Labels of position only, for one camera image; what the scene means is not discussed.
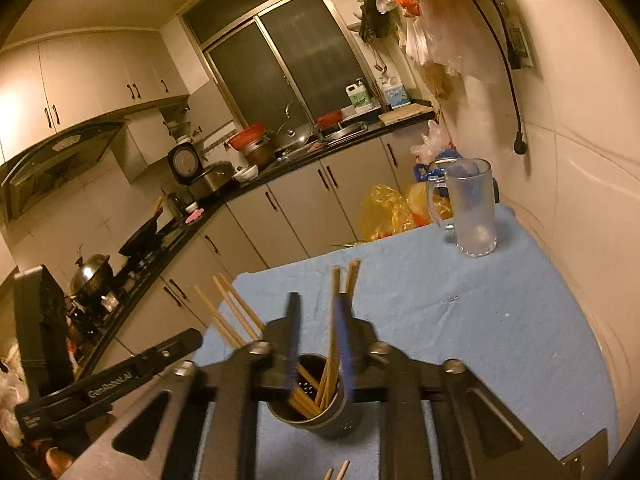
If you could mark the black kitchen countertop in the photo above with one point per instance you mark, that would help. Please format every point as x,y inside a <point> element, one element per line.
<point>220,199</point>

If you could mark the gas stove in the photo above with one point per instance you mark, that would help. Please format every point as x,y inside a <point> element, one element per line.
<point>130,267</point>

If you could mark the yellow plastic bag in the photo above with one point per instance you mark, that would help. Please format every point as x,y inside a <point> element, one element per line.
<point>385,210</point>

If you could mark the blue label detergent bottle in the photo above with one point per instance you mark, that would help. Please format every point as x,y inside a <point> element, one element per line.
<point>396,94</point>

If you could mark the pink cloth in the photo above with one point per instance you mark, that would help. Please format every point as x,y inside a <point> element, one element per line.
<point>195,215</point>

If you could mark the black perforated chopstick holder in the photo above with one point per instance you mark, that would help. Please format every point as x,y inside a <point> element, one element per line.
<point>332,422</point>

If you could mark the sliding window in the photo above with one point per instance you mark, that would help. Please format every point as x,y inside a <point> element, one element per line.
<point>280,60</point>

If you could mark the hanging plastic bags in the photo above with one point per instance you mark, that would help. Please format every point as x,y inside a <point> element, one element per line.
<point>430,20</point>

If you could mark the red basin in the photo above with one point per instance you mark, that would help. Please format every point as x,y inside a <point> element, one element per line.
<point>246,136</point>

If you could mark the blue plastic bag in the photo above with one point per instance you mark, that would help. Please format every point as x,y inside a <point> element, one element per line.
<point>430,167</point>

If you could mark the green label detergent bottle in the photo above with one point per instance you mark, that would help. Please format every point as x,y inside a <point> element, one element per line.
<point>358,97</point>

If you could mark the white bowl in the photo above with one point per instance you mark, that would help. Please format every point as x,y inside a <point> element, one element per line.
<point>246,174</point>

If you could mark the wall socket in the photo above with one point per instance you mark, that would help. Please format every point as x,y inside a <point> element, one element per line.
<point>520,40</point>

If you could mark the black wok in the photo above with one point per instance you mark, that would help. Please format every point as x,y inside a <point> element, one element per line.
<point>140,237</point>

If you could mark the brown pot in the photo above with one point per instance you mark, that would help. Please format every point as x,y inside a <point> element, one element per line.
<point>259,155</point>

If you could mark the wooden cutting board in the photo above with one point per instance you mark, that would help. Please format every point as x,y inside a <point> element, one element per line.
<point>405,114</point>

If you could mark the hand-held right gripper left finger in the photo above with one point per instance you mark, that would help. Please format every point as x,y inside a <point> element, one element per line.
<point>292,340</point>

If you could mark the chrome faucet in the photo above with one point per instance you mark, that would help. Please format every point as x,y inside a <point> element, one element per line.
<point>300,110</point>

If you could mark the red tub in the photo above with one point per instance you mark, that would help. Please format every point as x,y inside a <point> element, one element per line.
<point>330,119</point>

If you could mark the white wall cabinets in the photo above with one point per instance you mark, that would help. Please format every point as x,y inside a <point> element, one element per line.
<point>75,80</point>

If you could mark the clear glass mug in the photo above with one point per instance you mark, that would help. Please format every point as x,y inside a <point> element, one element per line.
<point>472,210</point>

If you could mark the blue towel table cover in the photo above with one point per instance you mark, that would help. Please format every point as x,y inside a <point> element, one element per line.
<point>475,320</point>

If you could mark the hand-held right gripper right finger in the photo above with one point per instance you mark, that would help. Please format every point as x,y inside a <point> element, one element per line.
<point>345,340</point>

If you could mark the silver electric cooker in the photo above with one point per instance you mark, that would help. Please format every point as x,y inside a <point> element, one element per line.
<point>210,181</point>

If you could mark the person's left hand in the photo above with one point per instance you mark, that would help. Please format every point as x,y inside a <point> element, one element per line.
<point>59,464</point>

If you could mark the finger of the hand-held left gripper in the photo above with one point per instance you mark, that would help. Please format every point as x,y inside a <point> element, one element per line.
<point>175,350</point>

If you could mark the white plastic bag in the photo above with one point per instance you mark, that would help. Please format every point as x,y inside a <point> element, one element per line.
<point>10,400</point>

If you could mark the black range hood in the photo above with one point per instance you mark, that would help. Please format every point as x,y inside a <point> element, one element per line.
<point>55,160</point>

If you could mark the dark kettle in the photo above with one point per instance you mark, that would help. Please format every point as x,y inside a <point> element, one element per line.
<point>176,205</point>

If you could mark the steel lidded pot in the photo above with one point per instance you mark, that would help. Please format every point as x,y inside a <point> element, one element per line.
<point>91,275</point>

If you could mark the row of wooden chopsticks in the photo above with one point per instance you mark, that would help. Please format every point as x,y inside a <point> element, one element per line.
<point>343,471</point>

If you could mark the white base cabinets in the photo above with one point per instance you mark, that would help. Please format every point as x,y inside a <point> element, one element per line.
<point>300,200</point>

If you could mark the steel sink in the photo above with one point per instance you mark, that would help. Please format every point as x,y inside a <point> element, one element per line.
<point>345,131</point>

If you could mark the glass pan lid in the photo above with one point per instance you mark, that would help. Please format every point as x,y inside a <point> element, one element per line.
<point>293,132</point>

